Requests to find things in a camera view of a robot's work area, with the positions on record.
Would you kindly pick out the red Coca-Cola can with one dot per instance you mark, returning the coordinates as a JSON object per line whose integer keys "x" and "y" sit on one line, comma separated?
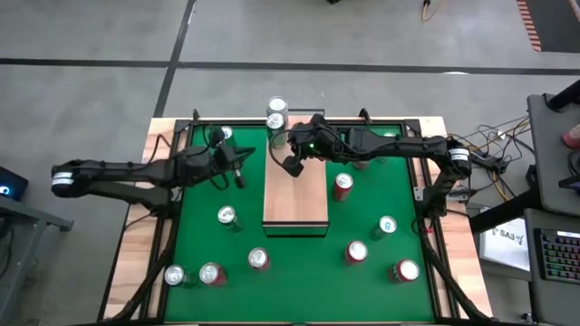
{"x": 258, "y": 257}

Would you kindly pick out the black desk leg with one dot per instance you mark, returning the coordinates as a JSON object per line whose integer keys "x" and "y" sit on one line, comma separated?
{"x": 498, "y": 213}

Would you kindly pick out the green table mat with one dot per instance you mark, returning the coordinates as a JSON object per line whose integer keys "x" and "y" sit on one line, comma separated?
{"x": 308, "y": 294}

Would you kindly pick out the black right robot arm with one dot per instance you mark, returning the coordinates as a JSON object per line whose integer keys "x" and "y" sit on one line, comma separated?
{"x": 408, "y": 146}

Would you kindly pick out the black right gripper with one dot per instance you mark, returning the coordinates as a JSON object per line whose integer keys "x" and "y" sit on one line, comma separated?
{"x": 331, "y": 145}

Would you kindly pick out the slim blue silver energy can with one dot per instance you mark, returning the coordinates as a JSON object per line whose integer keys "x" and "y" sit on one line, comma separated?
{"x": 389, "y": 134}
{"x": 387, "y": 224}
{"x": 228, "y": 132}

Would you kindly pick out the grey metal cart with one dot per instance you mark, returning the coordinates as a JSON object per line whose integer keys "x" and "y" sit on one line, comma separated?
{"x": 27, "y": 213}

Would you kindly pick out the black striped-edge floor mat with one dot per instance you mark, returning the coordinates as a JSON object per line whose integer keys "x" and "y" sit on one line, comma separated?
{"x": 557, "y": 27}

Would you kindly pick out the backlit black keyboard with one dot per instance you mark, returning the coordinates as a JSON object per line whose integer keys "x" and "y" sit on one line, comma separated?
{"x": 559, "y": 256}

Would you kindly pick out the white sign board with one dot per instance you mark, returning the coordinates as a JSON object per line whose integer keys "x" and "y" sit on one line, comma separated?
{"x": 503, "y": 246}

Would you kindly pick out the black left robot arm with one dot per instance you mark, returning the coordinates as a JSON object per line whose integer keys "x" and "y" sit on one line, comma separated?
{"x": 113, "y": 169}

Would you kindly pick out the red cup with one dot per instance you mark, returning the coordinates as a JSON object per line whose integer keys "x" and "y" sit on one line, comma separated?
{"x": 573, "y": 137}

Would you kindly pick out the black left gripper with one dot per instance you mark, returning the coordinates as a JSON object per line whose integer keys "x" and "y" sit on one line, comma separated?
{"x": 199, "y": 165}

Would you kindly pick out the red-orange soda can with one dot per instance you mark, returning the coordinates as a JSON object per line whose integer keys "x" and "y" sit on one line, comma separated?
{"x": 343, "y": 181}

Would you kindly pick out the silver and red soda can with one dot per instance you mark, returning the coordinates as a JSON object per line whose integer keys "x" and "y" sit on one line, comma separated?
{"x": 277, "y": 105}
{"x": 361, "y": 165}

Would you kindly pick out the black box with blue light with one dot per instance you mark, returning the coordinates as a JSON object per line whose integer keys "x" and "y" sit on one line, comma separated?
{"x": 13, "y": 181}

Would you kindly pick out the grey desk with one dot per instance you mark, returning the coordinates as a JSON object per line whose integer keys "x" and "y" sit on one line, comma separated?
{"x": 544, "y": 299}
{"x": 550, "y": 158}

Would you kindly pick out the green soda can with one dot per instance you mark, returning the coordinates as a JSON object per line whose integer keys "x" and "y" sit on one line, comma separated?
{"x": 274, "y": 122}
{"x": 226, "y": 214}
{"x": 174, "y": 275}

